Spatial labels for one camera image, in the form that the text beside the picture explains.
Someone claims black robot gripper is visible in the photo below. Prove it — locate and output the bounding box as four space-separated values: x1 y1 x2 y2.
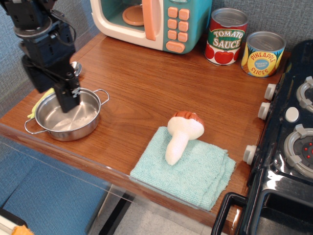
19 21 81 113

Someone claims orange fuzzy object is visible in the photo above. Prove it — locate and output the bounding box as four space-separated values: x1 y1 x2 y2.
11 225 34 235

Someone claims black toy stove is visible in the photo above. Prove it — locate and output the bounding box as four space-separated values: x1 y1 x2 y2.
212 40 313 235

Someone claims pineapple slices can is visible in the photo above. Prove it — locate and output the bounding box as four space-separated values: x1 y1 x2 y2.
241 31 286 78

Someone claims toy mushroom brown cap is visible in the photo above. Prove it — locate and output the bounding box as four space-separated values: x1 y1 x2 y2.
165 111 204 165

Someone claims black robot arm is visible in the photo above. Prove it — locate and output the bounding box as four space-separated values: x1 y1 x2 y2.
0 0 80 113

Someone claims tomato sauce can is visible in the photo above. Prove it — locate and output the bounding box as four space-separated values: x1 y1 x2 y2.
205 8 248 65

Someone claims small stainless steel pot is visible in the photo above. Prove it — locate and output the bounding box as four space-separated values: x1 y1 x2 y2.
24 88 110 141

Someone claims light blue folded cloth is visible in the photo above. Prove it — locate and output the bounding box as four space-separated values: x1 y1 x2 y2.
130 126 236 211

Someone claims teal toy microwave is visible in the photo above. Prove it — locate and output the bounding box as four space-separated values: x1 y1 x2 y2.
90 0 212 54

